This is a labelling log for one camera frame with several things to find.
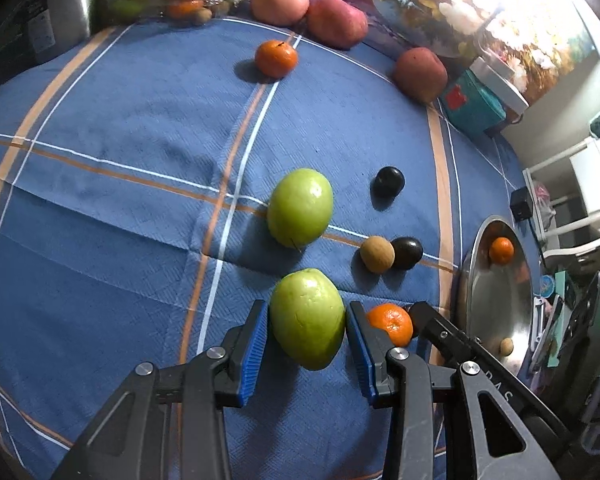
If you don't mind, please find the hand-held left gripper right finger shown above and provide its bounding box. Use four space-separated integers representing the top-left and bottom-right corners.
346 301 561 480

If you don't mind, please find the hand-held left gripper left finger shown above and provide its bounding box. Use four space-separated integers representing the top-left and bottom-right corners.
50 299 270 480

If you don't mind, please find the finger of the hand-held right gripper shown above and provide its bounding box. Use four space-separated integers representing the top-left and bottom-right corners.
408 301 574 456

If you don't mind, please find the orange tangerine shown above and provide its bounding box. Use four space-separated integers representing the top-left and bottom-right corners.
489 237 515 265
366 303 414 347
254 40 299 80

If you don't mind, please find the stainless steel bowl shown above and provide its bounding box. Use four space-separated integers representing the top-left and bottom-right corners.
456 215 542 378

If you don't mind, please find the black plum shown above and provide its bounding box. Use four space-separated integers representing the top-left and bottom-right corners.
371 166 406 199
391 236 424 271

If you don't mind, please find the black power adapter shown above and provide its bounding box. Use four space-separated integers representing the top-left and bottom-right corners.
510 187 534 221

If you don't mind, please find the pink plastic bag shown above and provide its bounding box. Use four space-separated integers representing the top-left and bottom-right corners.
530 182 556 231

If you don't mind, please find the white rack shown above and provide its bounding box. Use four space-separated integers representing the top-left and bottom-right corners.
522 107 600 281

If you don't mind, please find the blue plaid tablecloth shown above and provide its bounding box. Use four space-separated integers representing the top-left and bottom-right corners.
0 15 546 480

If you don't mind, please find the teal box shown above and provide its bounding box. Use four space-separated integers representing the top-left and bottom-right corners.
440 70 508 136

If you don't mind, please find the dark red apple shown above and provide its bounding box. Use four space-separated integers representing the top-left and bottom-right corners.
392 47 449 105

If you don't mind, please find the flower painting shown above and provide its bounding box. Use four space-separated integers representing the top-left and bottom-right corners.
300 0 598 106

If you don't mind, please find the tangerine under wrap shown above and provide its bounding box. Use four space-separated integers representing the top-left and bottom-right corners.
167 0 204 20

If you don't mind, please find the pale red apple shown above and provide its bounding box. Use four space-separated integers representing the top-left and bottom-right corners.
250 0 310 27

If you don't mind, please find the green fruit under wrap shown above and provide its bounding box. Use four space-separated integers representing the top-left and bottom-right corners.
111 0 146 19

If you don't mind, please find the stainless steel kettle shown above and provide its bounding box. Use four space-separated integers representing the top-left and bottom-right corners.
0 0 107 98

